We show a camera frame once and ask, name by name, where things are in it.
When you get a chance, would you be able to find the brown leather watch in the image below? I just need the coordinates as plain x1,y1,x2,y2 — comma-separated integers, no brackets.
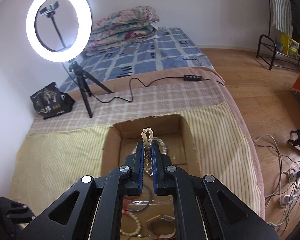
146,214,176,239

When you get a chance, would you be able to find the cream bead bracelet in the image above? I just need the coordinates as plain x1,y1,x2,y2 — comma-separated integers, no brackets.
120,211,143,239

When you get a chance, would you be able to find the dark blue bangle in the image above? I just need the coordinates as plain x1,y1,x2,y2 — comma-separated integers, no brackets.
128,184,154,212

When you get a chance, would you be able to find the twisted white pearl necklace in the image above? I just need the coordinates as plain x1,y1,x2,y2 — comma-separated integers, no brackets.
131,135,169,157

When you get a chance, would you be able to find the thin cream pearl necklace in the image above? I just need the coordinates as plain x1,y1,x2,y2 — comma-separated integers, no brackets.
140,127,156,177

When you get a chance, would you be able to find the red cord jade pendant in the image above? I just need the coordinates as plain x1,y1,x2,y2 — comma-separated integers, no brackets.
122,196,141,214

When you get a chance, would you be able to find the brown cardboard box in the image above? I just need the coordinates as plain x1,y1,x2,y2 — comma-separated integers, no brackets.
101,114,201,239

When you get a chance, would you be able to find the yellow striped blanket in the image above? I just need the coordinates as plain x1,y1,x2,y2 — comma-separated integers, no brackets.
10,102,264,216

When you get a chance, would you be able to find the beige plaid blanket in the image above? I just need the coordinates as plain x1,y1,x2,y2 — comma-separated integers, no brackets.
29,67,266,221

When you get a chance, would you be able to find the black tripod stand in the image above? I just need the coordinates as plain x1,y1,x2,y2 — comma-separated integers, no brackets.
69,61,113,118

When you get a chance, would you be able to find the blue patterned bed sheet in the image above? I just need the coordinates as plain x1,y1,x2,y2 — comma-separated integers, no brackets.
58,26,215,93

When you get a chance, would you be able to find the black clothes rack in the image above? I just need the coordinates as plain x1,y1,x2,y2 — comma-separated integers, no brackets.
256,0,300,71

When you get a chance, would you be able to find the yellow box on rack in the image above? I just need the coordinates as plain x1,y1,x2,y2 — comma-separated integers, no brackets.
280,34,299,57

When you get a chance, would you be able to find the folded floral quilt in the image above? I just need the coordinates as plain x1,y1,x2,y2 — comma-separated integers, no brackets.
84,5,160,53

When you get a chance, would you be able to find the black phone holder clamp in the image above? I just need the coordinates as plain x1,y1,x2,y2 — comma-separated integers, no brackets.
39,1,66,49

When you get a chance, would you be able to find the striped hanging cloth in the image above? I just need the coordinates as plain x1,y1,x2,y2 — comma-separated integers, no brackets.
270,0,293,36

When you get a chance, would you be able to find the power strip with cables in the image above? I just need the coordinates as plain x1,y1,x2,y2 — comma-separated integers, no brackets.
253,134,300,233

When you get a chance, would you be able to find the black ring light cable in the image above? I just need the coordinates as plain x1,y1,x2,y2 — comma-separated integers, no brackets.
61,61,224,104

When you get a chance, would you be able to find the white ring light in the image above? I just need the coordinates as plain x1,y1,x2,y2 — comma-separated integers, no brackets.
25,0,92,62

